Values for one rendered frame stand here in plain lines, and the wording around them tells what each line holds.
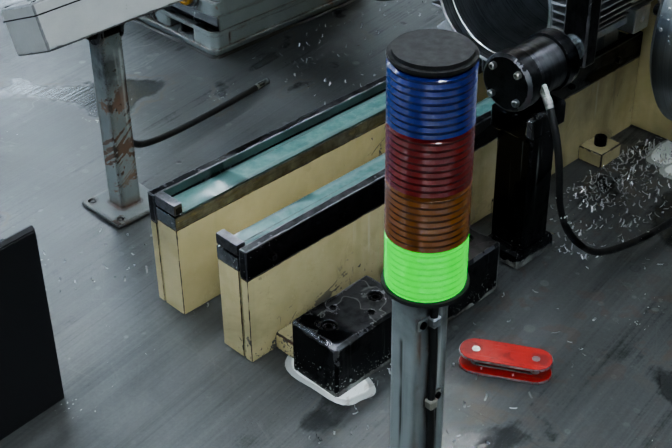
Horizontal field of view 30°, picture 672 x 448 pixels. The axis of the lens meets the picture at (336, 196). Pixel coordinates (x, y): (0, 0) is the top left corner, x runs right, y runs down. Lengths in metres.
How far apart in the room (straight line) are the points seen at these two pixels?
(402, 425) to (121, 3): 0.54
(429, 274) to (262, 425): 0.32
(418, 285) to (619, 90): 0.70
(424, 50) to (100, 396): 0.52
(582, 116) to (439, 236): 0.64
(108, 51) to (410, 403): 0.54
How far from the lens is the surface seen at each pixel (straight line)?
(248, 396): 1.16
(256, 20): 1.75
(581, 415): 1.16
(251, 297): 1.15
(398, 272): 0.88
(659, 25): 1.23
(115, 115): 1.35
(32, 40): 1.27
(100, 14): 1.28
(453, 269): 0.88
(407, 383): 0.96
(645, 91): 1.56
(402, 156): 0.83
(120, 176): 1.39
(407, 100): 0.80
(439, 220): 0.85
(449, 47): 0.81
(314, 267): 1.20
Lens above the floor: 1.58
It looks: 33 degrees down
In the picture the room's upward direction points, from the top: 1 degrees counter-clockwise
